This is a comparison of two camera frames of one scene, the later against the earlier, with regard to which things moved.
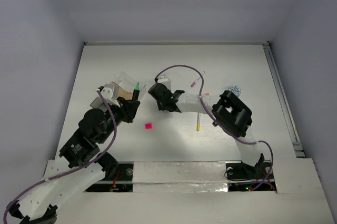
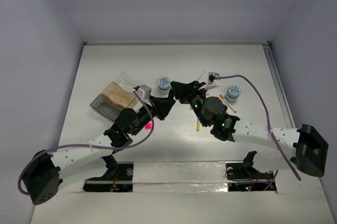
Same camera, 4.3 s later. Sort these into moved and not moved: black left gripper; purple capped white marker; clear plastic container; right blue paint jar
Moved: black left gripper
Not moved: clear plastic container; right blue paint jar; purple capped white marker
